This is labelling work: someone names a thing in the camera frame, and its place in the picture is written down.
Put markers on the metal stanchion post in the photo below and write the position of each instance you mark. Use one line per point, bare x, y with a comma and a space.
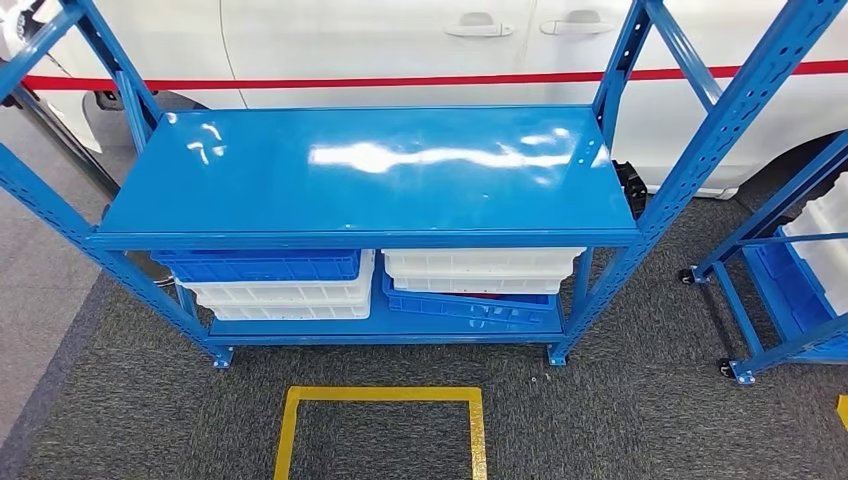
60, 139

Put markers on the blue metal shelf rack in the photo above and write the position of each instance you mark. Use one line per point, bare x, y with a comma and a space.
735, 311
364, 185

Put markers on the white car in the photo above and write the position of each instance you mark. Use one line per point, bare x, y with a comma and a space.
364, 46

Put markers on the blue plastic bin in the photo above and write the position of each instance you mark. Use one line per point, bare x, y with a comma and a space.
788, 285
265, 266
464, 308

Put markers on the yellow floor tape square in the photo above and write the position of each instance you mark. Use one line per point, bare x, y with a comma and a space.
384, 394

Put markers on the red barrier belt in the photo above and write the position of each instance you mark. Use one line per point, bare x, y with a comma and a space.
331, 82

